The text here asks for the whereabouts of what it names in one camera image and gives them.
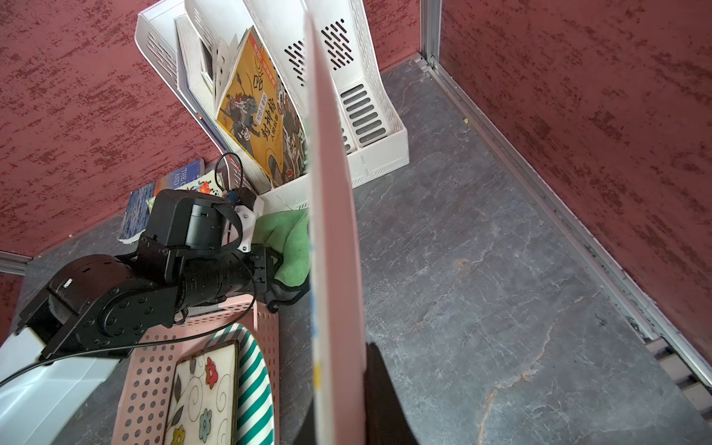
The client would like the yellow cover comic book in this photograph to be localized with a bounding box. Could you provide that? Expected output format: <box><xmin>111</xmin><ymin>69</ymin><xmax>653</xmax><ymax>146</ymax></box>
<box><xmin>213</xmin><ymin>26</ymin><xmax>307</xmax><ymax>188</ymax></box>

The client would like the white file organiser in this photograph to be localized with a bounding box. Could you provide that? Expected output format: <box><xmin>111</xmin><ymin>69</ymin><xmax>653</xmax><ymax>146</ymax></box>
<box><xmin>135</xmin><ymin>1</ymin><xmax>409</xmax><ymax>213</ymax></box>

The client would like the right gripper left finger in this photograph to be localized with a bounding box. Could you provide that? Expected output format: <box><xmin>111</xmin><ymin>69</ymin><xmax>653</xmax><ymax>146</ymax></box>
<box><xmin>293</xmin><ymin>413</ymin><xmax>315</xmax><ymax>445</ymax></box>

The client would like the dark blue book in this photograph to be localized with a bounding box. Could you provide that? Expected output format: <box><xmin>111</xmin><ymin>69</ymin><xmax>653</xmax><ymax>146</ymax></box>
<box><xmin>118</xmin><ymin>158</ymin><xmax>206</xmax><ymax>245</ymax></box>

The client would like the floral cover book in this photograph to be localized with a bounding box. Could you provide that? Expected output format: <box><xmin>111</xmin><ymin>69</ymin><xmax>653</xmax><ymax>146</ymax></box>
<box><xmin>138</xmin><ymin>170</ymin><xmax>224</xmax><ymax>213</ymax></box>

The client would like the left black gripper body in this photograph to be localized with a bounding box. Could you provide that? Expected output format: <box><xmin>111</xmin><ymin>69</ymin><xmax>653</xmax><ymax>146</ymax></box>
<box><xmin>245</xmin><ymin>245</ymin><xmax>284</xmax><ymax>303</ymax></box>

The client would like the green microfibre cloth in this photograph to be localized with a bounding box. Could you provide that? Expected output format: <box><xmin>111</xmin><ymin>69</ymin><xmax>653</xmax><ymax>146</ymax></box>
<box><xmin>252</xmin><ymin>210</ymin><xmax>311</xmax><ymax>313</ymax></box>

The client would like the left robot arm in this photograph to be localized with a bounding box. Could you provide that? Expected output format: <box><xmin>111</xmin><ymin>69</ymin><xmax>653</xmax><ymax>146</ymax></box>
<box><xmin>1</xmin><ymin>190</ymin><xmax>284</xmax><ymax>444</ymax></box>

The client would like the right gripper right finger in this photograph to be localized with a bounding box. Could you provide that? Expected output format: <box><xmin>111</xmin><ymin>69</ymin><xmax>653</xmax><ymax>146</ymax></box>
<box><xmin>363</xmin><ymin>343</ymin><xmax>418</xmax><ymax>445</ymax></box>

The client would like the colourful round patterned plate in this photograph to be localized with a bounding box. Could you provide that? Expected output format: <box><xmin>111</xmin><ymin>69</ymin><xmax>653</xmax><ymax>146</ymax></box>
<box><xmin>305</xmin><ymin>13</ymin><xmax>366</xmax><ymax>444</ymax></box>

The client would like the pink plastic basket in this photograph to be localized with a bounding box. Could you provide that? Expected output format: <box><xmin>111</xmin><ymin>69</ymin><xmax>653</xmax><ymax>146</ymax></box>
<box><xmin>112</xmin><ymin>295</ymin><xmax>279</xmax><ymax>444</ymax></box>

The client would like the green white striped plate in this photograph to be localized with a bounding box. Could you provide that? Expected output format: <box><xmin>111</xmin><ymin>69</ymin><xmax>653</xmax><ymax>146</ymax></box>
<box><xmin>207</xmin><ymin>323</ymin><xmax>278</xmax><ymax>444</ymax></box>

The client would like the square floral plate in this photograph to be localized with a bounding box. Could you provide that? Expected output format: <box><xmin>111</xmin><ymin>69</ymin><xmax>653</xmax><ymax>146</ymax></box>
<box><xmin>163</xmin><ymin>341</ymin><xmax>238</xmax><ymax>445</ymax></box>

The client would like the right corner aluminium profile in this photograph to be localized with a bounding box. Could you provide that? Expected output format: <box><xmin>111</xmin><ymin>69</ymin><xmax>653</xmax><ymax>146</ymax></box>
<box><xmin>420</xmin><ymin>1</ymin><xmax>711</xmax><ymax>386</ymax></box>

